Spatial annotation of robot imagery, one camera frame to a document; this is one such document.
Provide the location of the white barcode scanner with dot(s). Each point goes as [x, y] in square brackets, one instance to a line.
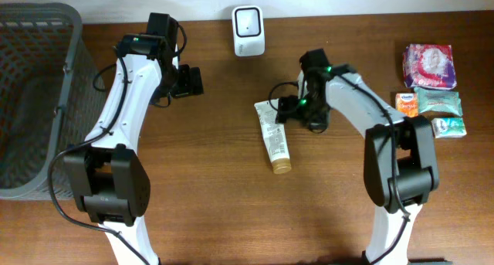
[248, 31]

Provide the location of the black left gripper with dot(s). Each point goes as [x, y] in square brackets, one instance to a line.
[192, 82]

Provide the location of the grey plastic basket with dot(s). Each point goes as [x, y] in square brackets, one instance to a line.
[47, 95]

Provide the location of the small orange box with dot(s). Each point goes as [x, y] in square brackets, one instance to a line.
[407, 103]

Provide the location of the green wet wipes pack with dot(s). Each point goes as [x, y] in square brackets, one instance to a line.
[443, 101]

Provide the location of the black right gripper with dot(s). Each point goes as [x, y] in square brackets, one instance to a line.
[288, 107]

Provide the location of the red purple tissue pack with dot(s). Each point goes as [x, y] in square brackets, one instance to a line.
[429, 66]

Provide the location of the small teal tissue pack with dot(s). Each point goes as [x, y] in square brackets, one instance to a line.
[449, 127]

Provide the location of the white cream tube gold cap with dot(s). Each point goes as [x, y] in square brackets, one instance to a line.
[274, 136]

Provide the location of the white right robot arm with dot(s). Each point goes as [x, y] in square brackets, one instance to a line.
[400, 164]

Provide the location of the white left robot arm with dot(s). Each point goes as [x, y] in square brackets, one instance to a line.
[107, 179]

